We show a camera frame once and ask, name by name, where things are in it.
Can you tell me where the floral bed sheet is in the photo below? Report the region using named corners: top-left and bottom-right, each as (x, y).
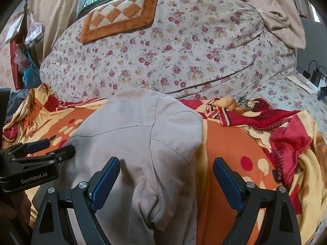
top-left (253, 73), bottom-right (327, 138)

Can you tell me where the orange checkered mat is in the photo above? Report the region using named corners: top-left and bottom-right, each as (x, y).
top-left (79, 0), bottom-right (162, 44)

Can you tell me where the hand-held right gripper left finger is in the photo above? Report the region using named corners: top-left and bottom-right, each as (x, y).
top-left (31, 156), bottom-right (121, 245)

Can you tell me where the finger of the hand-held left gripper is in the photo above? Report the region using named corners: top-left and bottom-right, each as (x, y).
top-left (2, 138), bottom-right (53, 159)
top-left (15, 144), bottom-right (76, 169)

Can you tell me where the grey blue cloth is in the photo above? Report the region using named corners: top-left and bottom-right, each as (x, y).
top-left (6, 89), bottom-right (31, 123)

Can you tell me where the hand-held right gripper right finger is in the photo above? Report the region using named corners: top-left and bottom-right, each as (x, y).
top-left (213, 157), bottom-right (302, 245)

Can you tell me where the floral quilt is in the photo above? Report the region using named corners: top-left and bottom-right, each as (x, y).
top-left (39, 0), bottom-right (298, 101)

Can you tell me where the blue plastic bag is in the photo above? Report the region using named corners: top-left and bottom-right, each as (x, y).
top-left (22, 56), bottom-right (41, 88)

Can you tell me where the beige blanket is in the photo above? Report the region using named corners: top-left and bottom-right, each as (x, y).
top-left (199, 0), bottom-right (307, 50)

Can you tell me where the person's left hand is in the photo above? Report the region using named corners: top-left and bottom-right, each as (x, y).
top-left (0, 191), bottom-right (30, 235)

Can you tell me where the clear plastic bag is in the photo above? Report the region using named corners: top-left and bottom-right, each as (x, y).
top-left (24, 13), bottom-right (45, 48)

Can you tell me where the beige jacket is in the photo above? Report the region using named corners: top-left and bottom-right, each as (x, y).
top-left (33, 88), bottom-right (204, 245)

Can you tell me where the black charger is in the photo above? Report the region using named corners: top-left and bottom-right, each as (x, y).
top-left (310, 68), bottom-right (327, 85)

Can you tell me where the white paper sheet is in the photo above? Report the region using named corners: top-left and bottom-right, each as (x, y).
top-left (4, 17), bottom-right (24, 44)

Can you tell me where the orange red printed blanket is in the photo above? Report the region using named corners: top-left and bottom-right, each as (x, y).
top-left (2, 83), bottom-right (327, 245)

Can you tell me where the white power strip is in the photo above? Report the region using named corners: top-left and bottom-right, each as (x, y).
top-left (286, 73), bottom-right (320, 94)

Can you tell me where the plain beige curtain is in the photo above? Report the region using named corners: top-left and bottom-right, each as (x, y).
top-left (26, 0), bottom-right (95, 64)

